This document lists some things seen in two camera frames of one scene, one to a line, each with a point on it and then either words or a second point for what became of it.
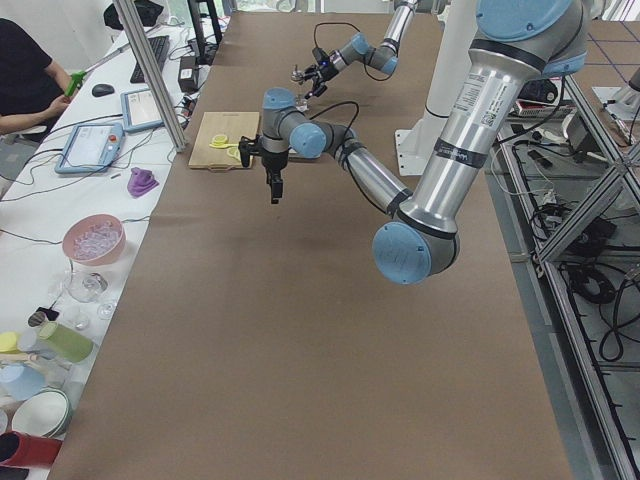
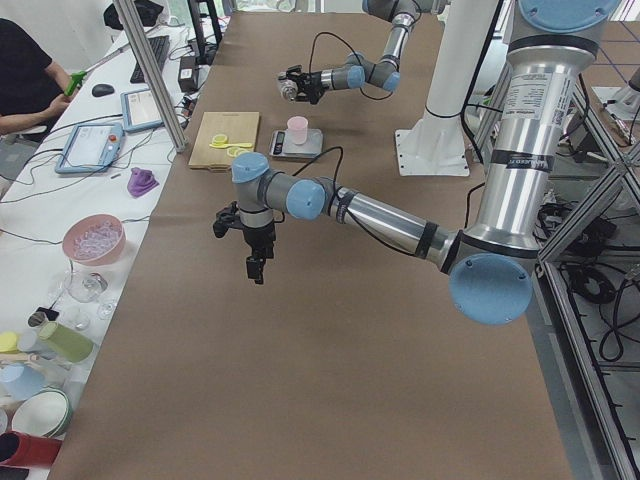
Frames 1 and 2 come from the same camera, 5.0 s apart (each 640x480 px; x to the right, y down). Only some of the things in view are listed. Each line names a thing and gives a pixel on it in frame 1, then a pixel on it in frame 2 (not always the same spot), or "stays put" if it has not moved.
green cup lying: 68,344 stays put
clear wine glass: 87,286 stays put
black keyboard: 159,47 stays put
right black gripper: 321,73 to 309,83
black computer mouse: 100,90 stays put
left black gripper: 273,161 to 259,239
